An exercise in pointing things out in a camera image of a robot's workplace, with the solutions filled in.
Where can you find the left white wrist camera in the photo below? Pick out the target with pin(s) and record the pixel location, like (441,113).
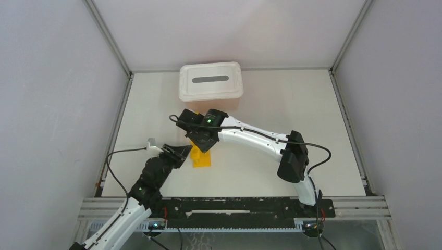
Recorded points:
(152,148)

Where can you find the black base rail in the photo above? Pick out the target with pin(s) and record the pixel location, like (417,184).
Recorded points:
(238,213)

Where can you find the yellow test tube rack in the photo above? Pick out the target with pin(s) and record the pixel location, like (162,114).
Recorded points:
(199,158)

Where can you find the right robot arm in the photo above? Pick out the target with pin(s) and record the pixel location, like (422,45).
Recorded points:
(289,150)

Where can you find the pink plastic storage bin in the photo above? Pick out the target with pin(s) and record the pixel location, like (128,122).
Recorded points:
(224,105)

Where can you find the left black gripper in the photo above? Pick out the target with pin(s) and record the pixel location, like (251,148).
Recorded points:
(181,152)

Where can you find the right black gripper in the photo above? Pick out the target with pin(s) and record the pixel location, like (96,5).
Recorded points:
(204,147)

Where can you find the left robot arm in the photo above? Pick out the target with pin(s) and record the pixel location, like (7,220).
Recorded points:
(140,201)

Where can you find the translucent white bin lid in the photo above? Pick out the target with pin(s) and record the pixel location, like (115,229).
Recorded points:
(212,81)

